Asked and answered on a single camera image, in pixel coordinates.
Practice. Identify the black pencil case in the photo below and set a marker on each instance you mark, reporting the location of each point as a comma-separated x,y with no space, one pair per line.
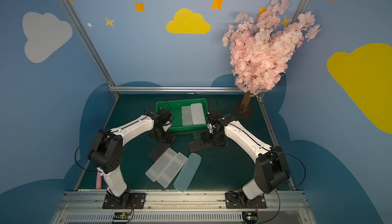
158,151

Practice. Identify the clear frosted pencil case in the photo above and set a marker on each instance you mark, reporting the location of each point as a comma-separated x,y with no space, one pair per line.
186,114
157,168
171,170

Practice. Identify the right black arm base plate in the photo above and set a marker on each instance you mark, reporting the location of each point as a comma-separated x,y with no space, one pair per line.
238,200

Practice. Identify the dark green pencil case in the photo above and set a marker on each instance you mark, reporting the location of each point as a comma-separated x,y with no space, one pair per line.
197,134

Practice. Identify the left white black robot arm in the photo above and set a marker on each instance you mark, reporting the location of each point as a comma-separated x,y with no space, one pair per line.
107,148

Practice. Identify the white opaque pencil case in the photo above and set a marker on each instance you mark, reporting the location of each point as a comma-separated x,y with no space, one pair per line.
197,113

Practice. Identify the dark grey pencil case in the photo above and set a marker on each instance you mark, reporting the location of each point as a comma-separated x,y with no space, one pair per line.
197,146

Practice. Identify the small circuit board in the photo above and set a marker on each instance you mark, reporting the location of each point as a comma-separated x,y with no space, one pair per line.
249,218
121,217

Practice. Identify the pink artificial blossom tree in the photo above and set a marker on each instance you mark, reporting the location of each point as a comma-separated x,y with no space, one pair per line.
260,49

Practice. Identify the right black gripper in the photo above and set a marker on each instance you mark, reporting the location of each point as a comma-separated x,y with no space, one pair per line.
213,139

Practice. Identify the right small circuit board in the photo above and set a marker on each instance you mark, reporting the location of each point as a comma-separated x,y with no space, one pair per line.
249,218

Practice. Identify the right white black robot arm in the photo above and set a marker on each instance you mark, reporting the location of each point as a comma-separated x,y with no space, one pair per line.
271,169

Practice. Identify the purple pink toy shovel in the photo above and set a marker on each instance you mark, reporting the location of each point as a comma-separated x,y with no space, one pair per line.
98,181

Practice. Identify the aluminium back frame bar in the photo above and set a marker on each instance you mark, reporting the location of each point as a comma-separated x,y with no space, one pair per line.
173,89

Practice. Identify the aluminium front rail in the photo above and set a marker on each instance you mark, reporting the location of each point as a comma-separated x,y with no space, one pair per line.
174,207

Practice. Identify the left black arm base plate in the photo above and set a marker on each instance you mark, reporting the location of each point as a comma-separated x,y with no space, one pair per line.
129,200

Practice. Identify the light teal frosted pencil case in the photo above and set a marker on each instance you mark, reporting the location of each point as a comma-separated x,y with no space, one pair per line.
187,172

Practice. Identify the left small circuit board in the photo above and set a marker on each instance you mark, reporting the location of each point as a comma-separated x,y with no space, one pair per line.
121,217

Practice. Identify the aluminium frame post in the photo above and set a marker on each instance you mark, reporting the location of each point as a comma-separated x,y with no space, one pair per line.
301,2
81,30

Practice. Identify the green plastic storage tray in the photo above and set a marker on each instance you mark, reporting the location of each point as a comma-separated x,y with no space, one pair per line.
174,106

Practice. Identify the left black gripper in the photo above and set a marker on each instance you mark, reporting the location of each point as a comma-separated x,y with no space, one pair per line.
161,133

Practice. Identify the left aluminium frame post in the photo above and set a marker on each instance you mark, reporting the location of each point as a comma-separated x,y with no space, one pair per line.
81,30

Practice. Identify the right aluminium frame post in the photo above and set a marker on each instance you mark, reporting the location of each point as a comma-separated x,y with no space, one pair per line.
301,2

